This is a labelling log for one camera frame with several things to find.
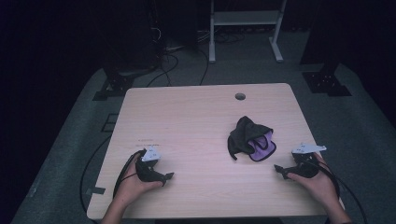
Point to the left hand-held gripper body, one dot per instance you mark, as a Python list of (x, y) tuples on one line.
[(148, 169)]

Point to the black stand base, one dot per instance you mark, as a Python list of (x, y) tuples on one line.
[(116, 85), (327, 82)]

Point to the person's right hand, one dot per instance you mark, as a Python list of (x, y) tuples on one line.
[(320, 186)]

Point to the dark tape strip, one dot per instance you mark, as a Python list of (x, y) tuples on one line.
[(96, 190)]

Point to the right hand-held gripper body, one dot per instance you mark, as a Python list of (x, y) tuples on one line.
[(306, 165)]

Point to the person's left hand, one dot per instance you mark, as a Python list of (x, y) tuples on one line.
[(134, 186)]

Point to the white metal stand frame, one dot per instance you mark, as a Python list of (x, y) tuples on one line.
[(246, 18)]

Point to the black and purple cloth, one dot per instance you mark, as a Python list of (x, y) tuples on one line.
[(246, 137)]

